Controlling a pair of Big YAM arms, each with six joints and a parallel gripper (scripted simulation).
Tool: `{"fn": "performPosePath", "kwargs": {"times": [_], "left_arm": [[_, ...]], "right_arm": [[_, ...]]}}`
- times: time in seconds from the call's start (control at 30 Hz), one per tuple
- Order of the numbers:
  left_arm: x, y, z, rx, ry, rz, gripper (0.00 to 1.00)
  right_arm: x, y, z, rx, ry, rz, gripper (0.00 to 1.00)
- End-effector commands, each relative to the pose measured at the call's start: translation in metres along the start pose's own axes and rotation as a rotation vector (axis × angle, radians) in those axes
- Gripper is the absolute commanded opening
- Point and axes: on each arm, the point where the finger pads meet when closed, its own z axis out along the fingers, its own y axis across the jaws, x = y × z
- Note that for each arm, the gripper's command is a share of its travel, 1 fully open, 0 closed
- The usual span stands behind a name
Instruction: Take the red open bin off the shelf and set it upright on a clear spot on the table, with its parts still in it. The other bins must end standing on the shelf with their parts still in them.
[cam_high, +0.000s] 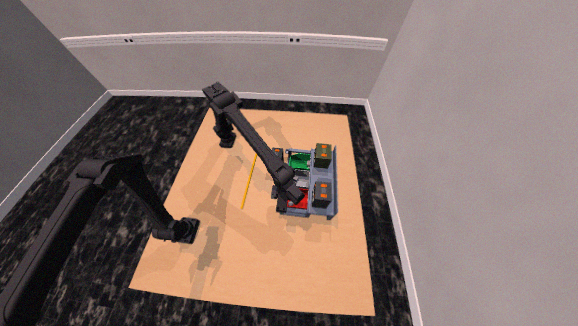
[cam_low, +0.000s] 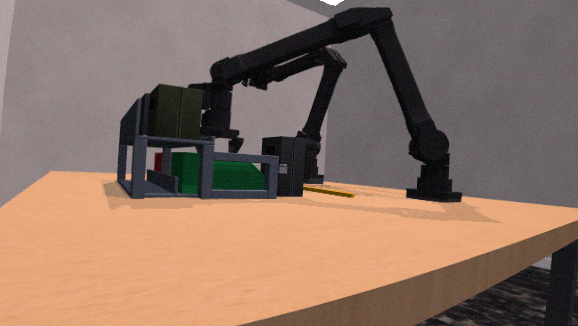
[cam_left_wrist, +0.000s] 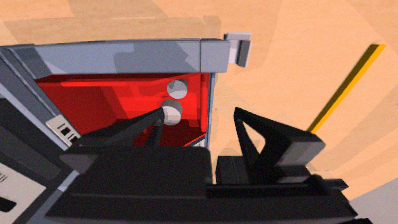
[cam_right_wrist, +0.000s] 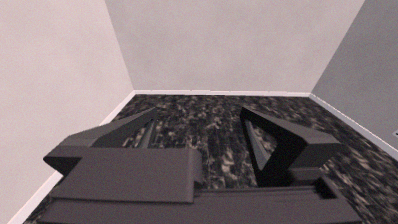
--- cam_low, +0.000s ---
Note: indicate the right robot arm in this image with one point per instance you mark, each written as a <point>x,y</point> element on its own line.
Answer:
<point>332,70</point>

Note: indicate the red bin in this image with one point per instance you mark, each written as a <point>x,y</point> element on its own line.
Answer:
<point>157,163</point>

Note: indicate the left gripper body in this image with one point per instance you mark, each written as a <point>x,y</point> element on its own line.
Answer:
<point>220,122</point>

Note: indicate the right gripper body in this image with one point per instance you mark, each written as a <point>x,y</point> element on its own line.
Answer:
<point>256,83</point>

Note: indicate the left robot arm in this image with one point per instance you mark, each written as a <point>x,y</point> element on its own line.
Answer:
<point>430,144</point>

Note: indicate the yellow bar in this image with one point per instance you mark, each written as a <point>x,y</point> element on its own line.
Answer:
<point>338,193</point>

